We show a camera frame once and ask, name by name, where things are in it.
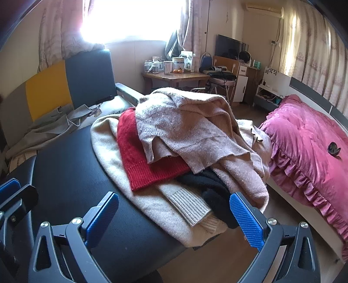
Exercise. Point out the floral curtain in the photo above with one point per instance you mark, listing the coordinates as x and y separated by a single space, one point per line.
193 27
62 30
318 46

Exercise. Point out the window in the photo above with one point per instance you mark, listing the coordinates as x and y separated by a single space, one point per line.
130 19

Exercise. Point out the flat screen television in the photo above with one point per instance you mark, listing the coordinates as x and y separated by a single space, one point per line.
228 46

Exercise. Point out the white bed frame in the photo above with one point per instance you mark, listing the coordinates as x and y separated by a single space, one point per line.
307 89

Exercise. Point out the pink fuzzy knit sweater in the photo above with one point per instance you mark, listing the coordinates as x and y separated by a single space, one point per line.
176 122

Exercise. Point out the red knit sweater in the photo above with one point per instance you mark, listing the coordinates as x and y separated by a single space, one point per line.
136 152

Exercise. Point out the wooden desk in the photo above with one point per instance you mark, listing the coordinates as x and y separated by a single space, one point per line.
252 81

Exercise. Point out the teal box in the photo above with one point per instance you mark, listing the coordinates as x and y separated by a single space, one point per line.
257 64

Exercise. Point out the round stool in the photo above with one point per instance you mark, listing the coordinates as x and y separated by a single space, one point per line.
221 79

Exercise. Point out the cream knit sweater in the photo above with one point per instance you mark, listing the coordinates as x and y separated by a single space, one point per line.
152 206

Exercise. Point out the grey hanging cloth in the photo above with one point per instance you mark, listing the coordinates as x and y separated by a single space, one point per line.
174 45

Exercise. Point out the pale beige knit sweater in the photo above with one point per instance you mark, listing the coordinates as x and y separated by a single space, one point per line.
242 174

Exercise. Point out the wooden table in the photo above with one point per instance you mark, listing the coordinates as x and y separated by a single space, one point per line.
176 77

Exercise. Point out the wall air conditioner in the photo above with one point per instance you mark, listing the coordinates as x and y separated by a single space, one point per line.
263 9

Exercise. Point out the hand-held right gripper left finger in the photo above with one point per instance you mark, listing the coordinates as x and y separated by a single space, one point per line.
102 217

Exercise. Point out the wooden chair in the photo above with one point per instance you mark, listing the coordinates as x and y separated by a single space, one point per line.
228 64

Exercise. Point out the cluster of glass jars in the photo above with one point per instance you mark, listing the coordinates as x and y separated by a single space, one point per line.
156 66

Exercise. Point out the white leaf print shelf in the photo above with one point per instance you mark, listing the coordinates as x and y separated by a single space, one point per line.
274 77

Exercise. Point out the black leather padded bench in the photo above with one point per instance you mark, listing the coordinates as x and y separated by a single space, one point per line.
68 177

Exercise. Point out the white carton box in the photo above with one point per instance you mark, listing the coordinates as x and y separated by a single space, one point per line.
189 61

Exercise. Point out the black hair clip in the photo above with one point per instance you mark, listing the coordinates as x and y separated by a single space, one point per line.
333 149

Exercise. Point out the grey metal armrest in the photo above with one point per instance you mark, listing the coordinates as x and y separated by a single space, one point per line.
130 91

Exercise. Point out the grey yellow blue sofa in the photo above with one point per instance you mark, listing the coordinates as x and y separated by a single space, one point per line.
49 87

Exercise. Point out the white cabinet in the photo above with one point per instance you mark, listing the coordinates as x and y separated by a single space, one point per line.
241 87

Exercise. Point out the pink ruffled quilt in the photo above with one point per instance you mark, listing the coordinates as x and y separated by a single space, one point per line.
307 141

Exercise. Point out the black knit garment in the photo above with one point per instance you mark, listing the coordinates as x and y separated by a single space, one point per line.
206 185

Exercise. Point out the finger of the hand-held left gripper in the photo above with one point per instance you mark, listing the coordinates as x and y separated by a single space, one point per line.
9 189
25 198

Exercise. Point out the round desk fan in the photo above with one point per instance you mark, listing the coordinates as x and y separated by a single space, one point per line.
244 57

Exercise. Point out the white tin can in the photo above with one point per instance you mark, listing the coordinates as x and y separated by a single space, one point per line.
178 64

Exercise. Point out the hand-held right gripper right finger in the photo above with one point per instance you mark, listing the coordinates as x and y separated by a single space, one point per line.
247 220

